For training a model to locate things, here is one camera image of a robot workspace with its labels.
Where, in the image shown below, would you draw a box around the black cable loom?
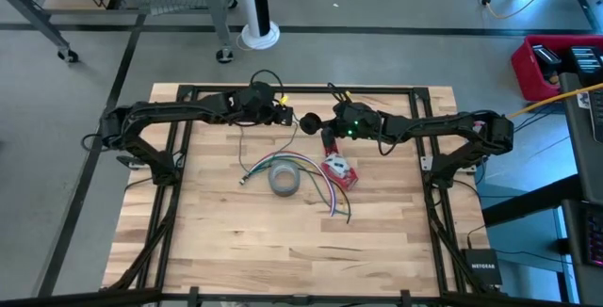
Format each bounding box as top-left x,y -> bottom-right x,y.
422,182 -> 477,294
106,182 -> 185,294

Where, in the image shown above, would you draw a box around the black keyboard coloured keys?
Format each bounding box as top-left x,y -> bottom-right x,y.
585,205 -> 603,269

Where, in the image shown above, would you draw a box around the white cable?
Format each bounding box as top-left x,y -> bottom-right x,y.
253,153 -> 336,218

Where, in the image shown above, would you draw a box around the black desk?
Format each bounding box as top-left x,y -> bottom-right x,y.
481,71 -> 603,307

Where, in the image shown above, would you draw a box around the bundle of coloured cables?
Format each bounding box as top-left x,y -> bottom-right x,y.
242,155 -> 338,217

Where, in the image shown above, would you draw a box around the black cable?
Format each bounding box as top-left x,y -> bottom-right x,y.
296,168 -> 352,225

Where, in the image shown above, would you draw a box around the black device with label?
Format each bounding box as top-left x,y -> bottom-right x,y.
568,45 -> 603,88
531,43 -> 563,83

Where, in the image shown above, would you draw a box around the white pole with round base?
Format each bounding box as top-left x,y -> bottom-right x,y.
235,0 -> 282,51

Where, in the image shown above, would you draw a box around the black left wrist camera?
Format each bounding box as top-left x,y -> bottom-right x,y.
275,105 -> 295,127

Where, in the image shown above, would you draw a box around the red plastic bin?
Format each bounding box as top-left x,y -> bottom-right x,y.
511,34 -> 603,103

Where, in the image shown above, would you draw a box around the black Netgear network switch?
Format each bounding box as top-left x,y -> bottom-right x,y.
460,248 -> 504,287

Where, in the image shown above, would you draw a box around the black round cord spool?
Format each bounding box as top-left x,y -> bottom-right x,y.
299,112 -> 322,136

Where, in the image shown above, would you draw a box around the red circuit board module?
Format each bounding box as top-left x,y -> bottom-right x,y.
321,153 -> 359,191

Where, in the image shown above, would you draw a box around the thick yellow extension cord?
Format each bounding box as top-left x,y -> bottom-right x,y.
506,82 -> 603,121

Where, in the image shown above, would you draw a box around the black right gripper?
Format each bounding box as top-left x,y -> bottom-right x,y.
318,101 -> 383,141

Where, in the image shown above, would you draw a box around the wide tape roll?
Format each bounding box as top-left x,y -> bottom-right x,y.
267,160 -> 302,199

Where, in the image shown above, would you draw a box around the red cable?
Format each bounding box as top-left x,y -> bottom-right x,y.
252,150 -> 336,204

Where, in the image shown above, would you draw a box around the bundle of coloured wires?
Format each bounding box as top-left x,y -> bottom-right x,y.
249,158 -> 352,217
256,154 -> 350,214

